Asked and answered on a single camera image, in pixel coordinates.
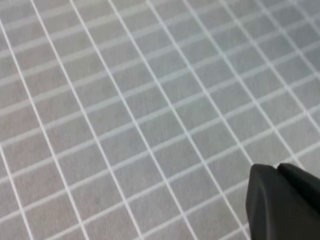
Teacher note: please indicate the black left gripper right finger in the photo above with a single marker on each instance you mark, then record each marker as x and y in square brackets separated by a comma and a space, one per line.
[306, 184]

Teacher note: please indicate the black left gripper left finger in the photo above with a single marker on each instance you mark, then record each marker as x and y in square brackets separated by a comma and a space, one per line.
[275, 210]

